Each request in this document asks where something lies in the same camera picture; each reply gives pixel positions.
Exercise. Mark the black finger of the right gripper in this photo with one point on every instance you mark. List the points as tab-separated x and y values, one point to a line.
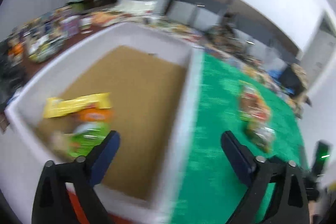
321	155

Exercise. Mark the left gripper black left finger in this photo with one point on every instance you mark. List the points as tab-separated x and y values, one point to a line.
52	203

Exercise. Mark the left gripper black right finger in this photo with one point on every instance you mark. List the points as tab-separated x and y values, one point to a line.
288	203

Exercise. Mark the green snack packet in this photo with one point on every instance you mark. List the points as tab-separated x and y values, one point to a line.
85	137

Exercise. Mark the clear bag of brown balls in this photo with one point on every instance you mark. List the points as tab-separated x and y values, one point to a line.
261	135

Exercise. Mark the yellow long snack bar packet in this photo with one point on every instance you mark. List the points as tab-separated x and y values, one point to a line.
57	107

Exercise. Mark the black and tan bag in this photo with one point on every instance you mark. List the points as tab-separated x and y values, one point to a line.
294	80

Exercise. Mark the red orange snack packet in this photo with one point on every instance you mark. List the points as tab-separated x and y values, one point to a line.
251	104

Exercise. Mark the green patterned tablecloth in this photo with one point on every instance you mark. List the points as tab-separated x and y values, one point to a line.
211	190

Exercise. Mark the white foam storage box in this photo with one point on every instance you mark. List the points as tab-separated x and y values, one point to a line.
152	79

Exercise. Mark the brown wooden headboard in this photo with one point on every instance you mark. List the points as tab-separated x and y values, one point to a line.
250	21

